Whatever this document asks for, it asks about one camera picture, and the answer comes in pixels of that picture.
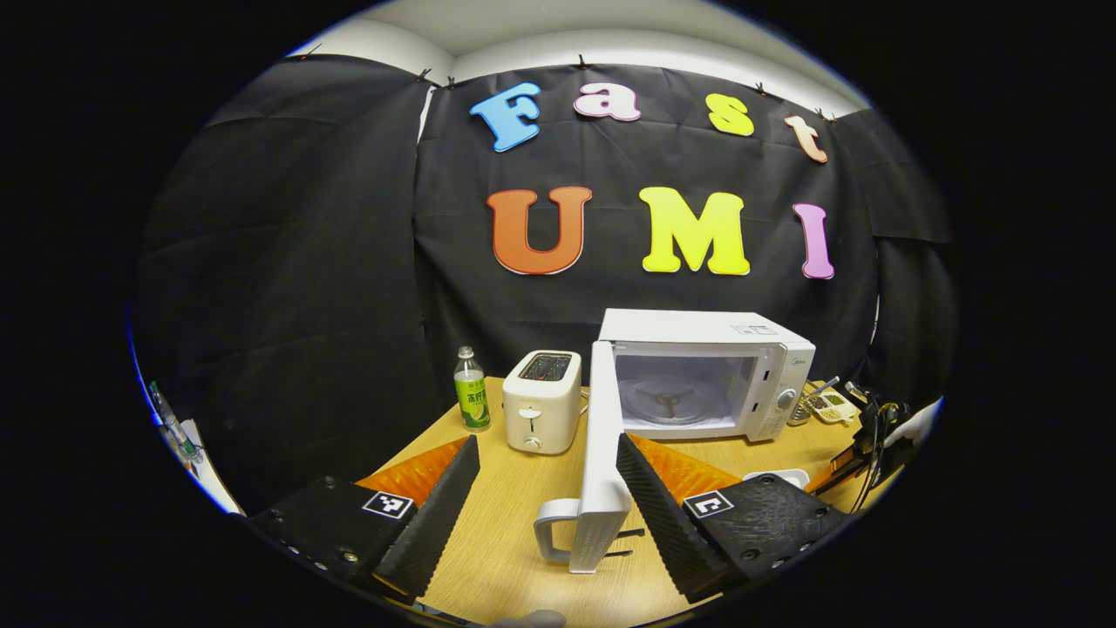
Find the metal spoon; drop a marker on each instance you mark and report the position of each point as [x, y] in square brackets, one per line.
[824, 386]

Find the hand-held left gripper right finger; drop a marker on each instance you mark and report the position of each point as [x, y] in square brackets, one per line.
[658, 515]

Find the white side table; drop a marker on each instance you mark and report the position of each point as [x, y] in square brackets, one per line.
[214, 475]

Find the white toaster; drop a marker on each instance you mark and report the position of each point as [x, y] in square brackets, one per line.
[536, 410]

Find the green label drink bottle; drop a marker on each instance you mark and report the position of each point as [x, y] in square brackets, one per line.
[472, 397]

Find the divided plate with grains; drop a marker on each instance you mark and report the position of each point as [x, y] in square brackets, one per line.
[833, 406]

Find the clear water bottle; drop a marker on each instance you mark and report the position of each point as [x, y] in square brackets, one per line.
[174, 427]

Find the white microwave oven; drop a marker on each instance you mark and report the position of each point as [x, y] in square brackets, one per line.
[697, 331]

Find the white square food plate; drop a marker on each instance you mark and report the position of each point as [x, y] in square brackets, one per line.
[780, 476]

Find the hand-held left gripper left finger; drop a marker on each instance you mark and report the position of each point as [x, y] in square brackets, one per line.
[436, 515]

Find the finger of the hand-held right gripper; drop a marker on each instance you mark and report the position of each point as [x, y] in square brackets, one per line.
[841, 475]

